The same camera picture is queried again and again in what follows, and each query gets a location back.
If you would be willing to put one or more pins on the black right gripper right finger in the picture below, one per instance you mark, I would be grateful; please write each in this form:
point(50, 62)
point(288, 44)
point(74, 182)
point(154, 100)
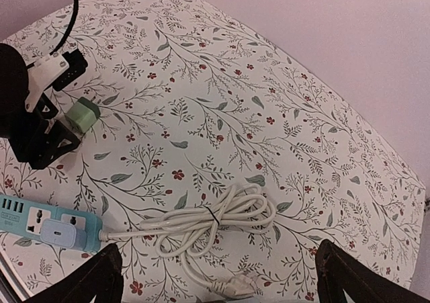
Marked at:
point(341, 276)

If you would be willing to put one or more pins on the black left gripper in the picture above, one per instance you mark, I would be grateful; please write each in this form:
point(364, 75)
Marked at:
point(29, 142)

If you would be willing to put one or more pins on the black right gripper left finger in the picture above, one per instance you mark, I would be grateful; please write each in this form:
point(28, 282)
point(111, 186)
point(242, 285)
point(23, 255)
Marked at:
point(98, 280)

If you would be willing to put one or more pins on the light green cube adapter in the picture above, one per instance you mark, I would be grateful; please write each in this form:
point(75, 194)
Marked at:
point(83, 115)

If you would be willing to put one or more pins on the small blue cube adapter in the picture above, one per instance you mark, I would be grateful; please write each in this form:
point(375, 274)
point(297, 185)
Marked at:
point(62, 234)

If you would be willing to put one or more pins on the teal power strip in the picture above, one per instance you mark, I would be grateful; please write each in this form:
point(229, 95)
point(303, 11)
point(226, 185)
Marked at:
point(24, 218)

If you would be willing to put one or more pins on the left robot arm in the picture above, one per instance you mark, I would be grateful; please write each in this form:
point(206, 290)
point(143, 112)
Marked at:
point(14, 88)

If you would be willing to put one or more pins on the light blue power strip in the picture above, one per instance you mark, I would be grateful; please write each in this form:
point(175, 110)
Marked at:
point(224, 299)

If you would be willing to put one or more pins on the floral tablecloth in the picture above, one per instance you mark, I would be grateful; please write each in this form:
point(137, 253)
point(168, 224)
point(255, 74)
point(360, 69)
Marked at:
point(193, 101)

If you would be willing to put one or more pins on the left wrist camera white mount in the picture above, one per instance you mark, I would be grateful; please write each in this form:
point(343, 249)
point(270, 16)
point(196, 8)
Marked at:
point(56, 71)

